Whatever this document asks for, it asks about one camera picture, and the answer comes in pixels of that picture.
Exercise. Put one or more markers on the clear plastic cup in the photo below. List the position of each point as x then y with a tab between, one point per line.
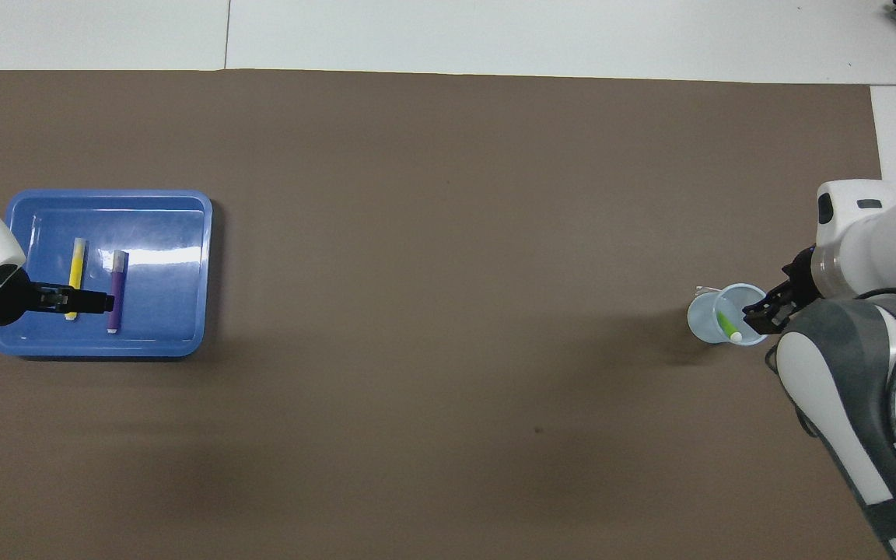
705	319

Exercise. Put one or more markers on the blue plastic tray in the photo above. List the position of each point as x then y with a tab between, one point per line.
160	272

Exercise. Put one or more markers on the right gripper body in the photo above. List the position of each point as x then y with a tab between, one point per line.
799	278

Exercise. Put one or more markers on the purple pen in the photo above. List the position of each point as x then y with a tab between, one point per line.
116	307

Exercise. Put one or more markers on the yellow pen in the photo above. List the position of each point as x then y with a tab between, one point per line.
77	268

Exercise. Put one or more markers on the green pen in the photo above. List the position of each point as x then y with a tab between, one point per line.
726	323

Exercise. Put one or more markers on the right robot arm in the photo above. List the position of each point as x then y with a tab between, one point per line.
845	389

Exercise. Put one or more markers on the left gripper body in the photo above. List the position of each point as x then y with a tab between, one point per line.
6	299

